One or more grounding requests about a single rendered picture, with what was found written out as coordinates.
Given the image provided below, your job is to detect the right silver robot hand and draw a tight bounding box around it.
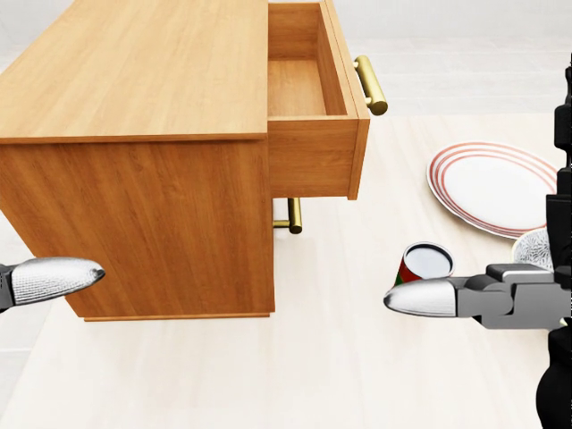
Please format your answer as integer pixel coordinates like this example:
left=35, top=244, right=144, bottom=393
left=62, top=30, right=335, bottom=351
left=383, top=53, right=572, bottom=429

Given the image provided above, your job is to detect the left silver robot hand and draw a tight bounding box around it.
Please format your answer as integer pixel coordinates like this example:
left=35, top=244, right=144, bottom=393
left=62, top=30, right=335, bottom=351
left=0, top=257, right=106, bottom=314

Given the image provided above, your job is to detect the wooden cabinet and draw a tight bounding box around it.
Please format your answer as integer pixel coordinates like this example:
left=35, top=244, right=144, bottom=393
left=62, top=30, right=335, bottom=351
left=0, top=0, right=276, bottom=323

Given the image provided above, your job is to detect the open wooden drawer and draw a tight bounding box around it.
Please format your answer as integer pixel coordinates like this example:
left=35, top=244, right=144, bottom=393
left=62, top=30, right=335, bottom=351
left=266, top=0, right=372, bottom=201

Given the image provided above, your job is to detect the patterned white bowl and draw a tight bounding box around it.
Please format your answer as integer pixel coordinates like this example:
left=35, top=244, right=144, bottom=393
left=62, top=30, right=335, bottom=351
left=511, top=228, right=555, bottom=272

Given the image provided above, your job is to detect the red and green tin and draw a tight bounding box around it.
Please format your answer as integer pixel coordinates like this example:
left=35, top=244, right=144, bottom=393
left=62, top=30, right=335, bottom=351
left=394, top=241, right=456, bottom=286

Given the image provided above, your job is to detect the white plate with red rings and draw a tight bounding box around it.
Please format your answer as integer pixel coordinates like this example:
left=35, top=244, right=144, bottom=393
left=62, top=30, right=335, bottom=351
left=426, top=141, right=559, bottom=240

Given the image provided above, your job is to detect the short brass drawer handle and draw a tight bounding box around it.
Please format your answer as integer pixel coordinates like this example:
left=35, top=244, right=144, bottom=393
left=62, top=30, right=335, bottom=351
left=272, top=197, right=304, bottom=235

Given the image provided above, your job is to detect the long brass drawer handle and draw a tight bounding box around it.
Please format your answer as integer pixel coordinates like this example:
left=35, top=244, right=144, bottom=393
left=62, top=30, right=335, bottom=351
left=353, top=55, right=389, bottom=117

